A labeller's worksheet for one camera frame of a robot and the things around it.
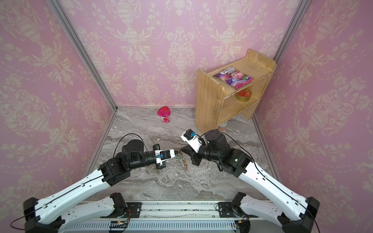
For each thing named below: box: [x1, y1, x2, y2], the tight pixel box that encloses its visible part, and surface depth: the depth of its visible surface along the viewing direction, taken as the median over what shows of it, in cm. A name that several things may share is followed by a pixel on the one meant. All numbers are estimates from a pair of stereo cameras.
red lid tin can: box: [235, 88, 252, 103], surface depth 97 cm
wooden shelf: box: [195, 49, 277, 134], surface depth 83 cm
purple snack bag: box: [215, 66, 255, 90], surface depth 74 cm
